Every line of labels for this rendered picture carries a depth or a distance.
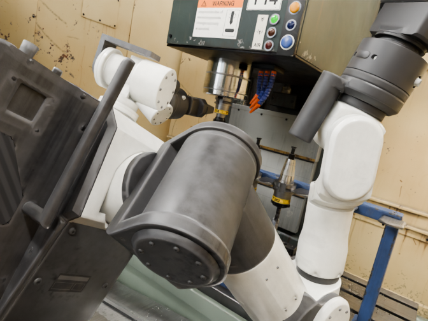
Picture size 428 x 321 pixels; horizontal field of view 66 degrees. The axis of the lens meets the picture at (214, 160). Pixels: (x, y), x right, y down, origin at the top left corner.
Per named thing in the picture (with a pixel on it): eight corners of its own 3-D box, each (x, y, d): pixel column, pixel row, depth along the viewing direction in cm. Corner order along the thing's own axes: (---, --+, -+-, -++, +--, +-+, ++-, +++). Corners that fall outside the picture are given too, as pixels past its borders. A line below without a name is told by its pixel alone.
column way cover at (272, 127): (296, 235, 145) (325, 121, 137) (212, 200, 172) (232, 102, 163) (300, 232, 149) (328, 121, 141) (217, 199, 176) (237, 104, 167)
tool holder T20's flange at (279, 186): (296, 192, 93) (298, 183, 93) (292, 195, 88) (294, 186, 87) (274, 186, 95) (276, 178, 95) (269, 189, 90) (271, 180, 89)
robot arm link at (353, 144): (391, 118, 39) (367, 221, 42) (363, 111, 48) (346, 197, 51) (335, 113, 39) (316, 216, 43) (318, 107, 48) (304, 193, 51)
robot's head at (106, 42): (131, 100, 48) (148, 49, 46) (81, 79, 49) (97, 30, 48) (148, 104, 54) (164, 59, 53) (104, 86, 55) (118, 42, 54)
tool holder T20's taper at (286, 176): (294, 183, 92) (300, 160, 91) (292, 185, 88) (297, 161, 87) (279, 179, 94) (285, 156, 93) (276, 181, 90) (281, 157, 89)
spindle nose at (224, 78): (251, 102, 120) (258, 69, 118) (237, 99, 105) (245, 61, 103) (213, 95, 126) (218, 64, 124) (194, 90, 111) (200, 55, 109)
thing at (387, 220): (402, 231, 72) (403, 228, 72) (376, 222, 75) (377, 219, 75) (406, 225, 77) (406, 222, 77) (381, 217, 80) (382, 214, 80)
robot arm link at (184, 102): (211, 92, 94) (190, 86, 84) (205, 125, 96) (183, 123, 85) (176, 85, 100) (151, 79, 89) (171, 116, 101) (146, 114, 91)
